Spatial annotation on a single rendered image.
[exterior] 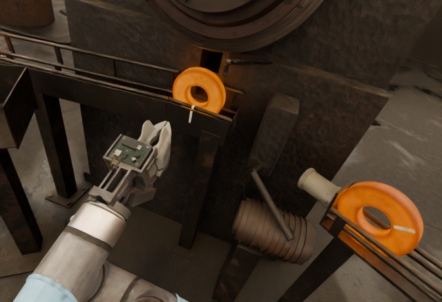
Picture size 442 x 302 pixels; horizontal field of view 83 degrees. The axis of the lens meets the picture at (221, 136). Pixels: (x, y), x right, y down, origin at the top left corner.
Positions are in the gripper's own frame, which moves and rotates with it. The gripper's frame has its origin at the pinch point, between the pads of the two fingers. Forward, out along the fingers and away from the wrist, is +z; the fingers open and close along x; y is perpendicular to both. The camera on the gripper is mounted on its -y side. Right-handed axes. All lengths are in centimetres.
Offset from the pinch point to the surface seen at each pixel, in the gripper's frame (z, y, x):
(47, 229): -22, -71, 48
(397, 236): -3, -3, -51
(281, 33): 23.4, 14.7, -16.7
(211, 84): 20.1, -2.9, -3.3
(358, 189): 3.3, -1.5, -42.7
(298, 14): 24.7, 18.8, -18.6
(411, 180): 104, -113, -144
